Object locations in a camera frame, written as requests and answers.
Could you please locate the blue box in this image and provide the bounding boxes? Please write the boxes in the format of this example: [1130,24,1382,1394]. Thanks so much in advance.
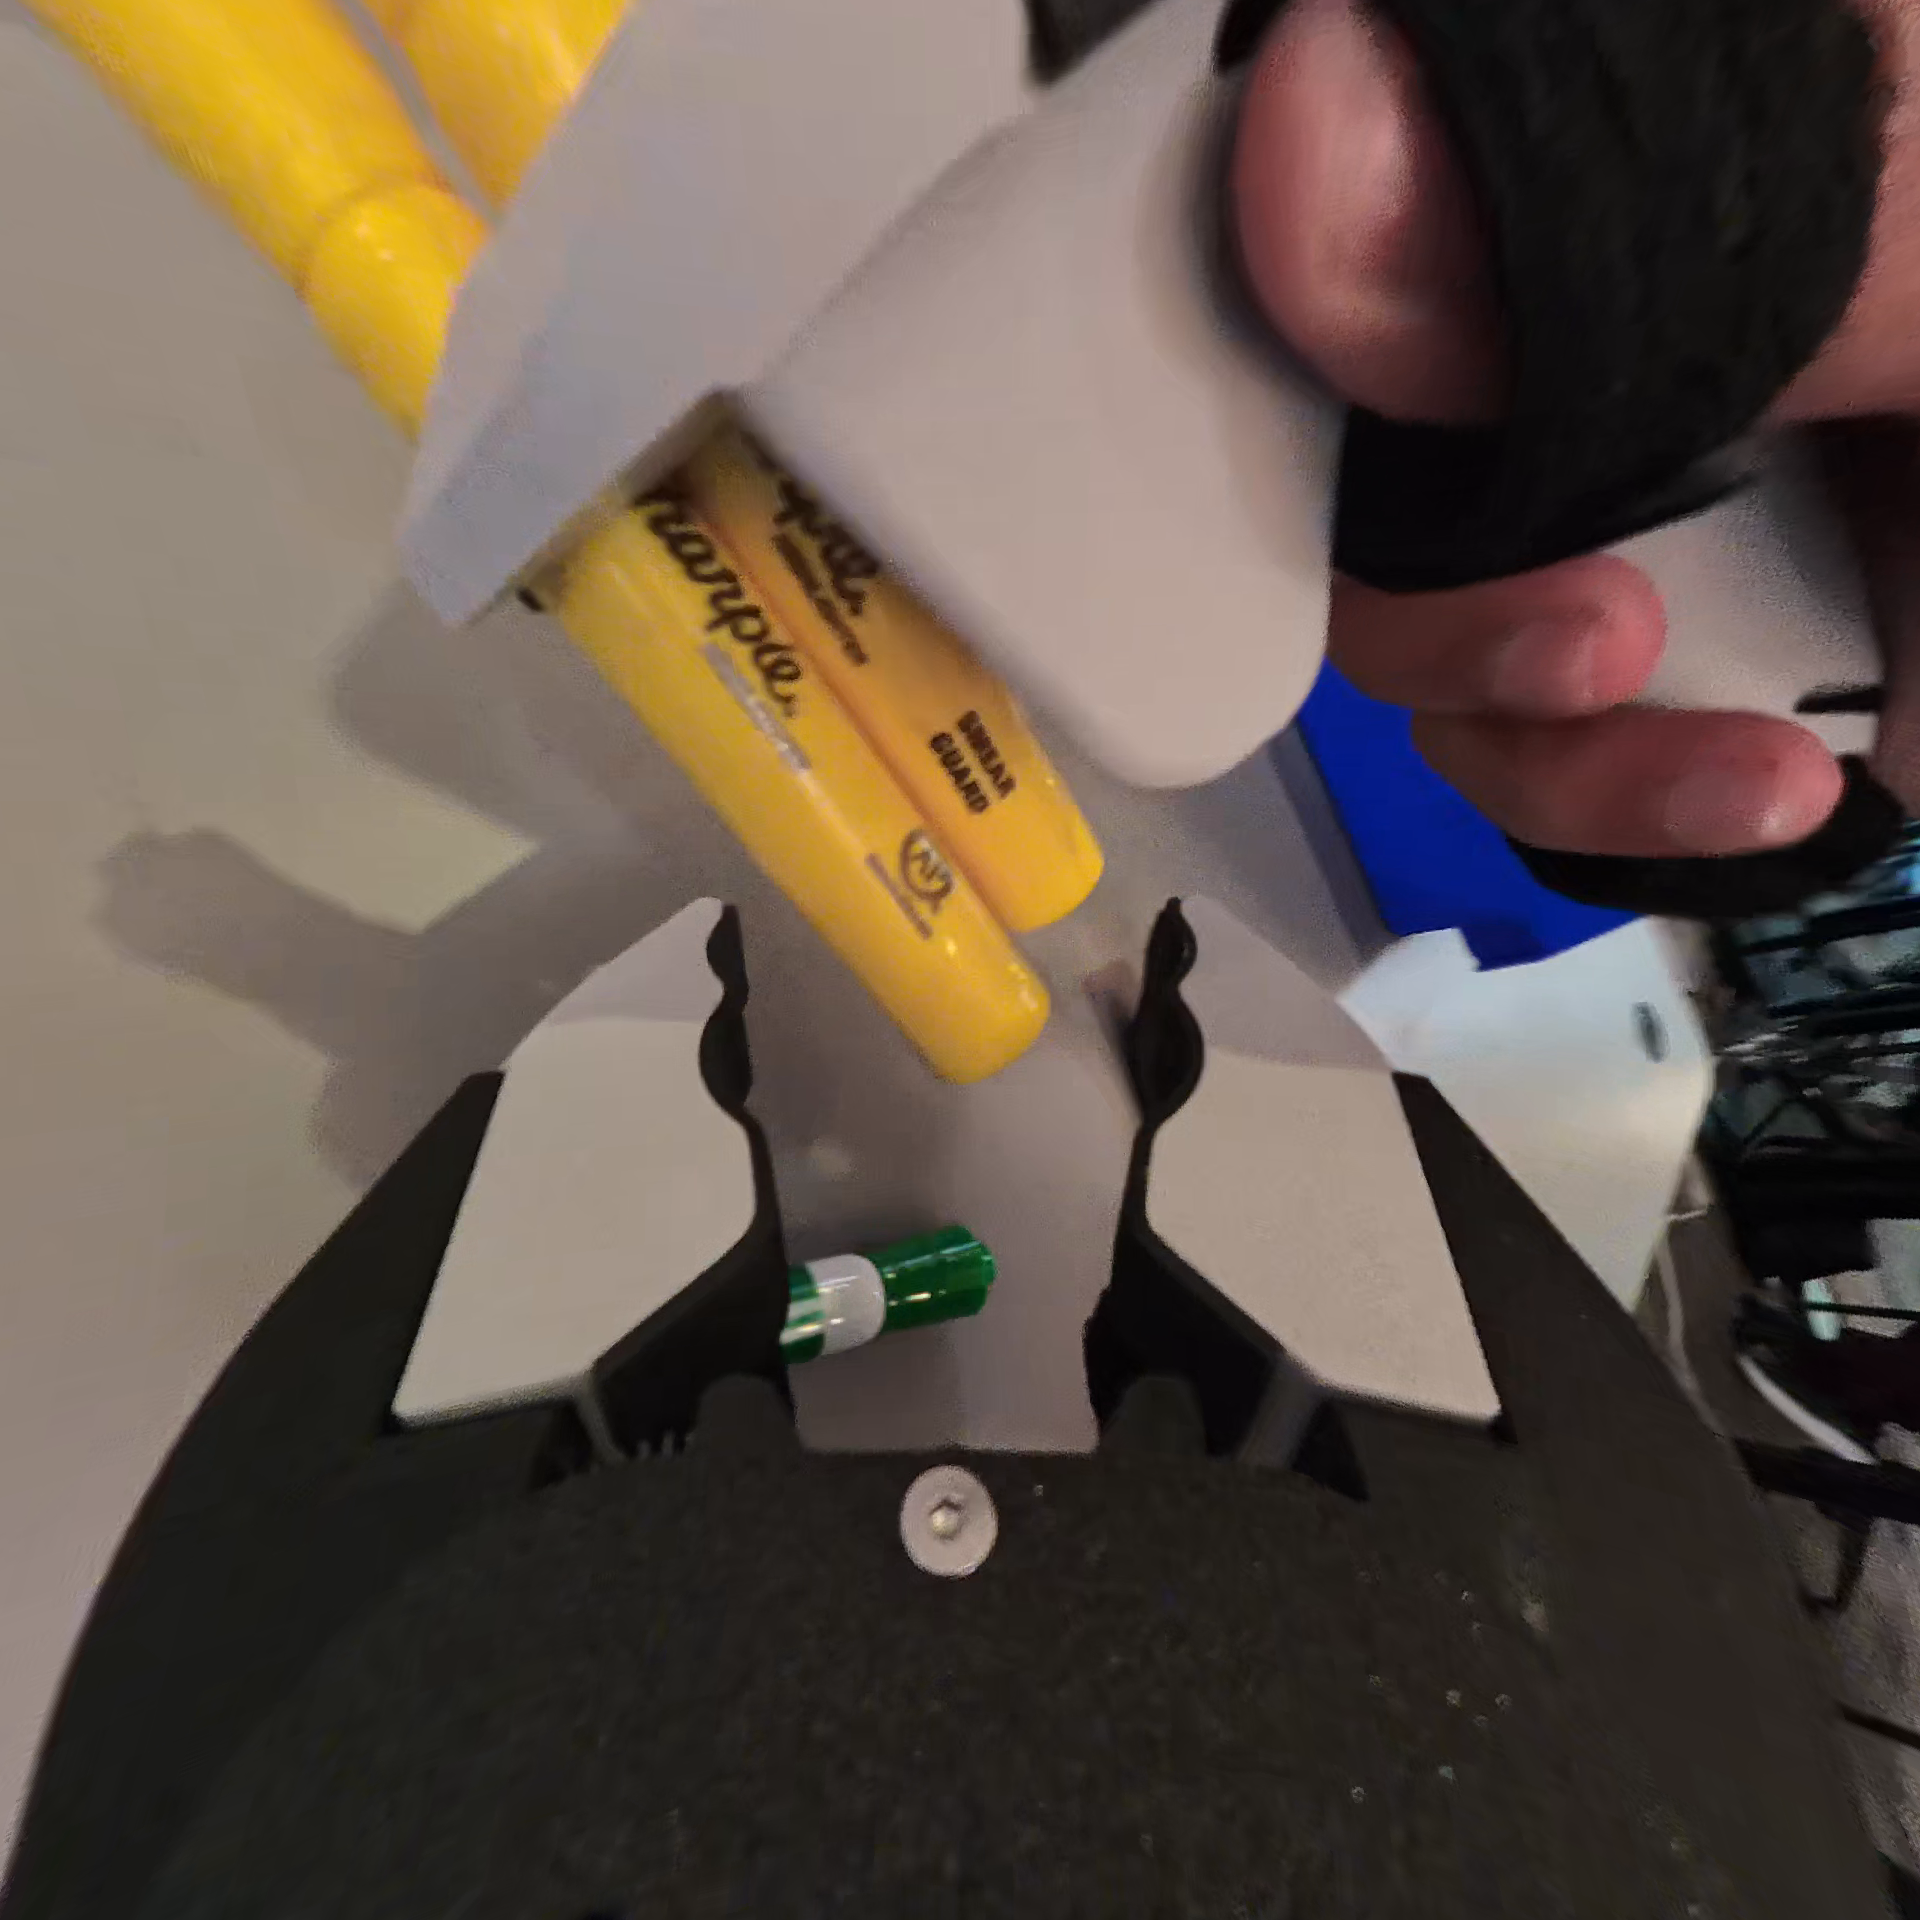
[1292,660,1644,974]

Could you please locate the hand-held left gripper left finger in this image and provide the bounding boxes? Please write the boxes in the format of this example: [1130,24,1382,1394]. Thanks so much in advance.
[393,895,798,1458]

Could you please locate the white desk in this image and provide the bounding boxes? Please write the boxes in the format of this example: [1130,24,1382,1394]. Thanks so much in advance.
[0,0,1699,1458]

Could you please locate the yellow highlighter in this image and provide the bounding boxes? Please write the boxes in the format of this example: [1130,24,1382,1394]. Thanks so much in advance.
[22,0,1053,1086]
[382,0,1108,936]

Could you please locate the green whiteboard marker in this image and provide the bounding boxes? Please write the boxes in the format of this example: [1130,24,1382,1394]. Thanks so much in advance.
[780,1221,1001,1363]

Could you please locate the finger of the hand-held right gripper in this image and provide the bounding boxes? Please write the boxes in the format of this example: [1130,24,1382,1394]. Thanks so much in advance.
[403,0,1060,630]

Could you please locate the person's right hand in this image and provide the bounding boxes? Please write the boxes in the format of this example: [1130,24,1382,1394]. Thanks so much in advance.
[1231,12,1848,859]

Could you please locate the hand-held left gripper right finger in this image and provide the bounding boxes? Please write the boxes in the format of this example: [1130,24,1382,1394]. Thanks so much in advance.
[1082,895,1503,1464]

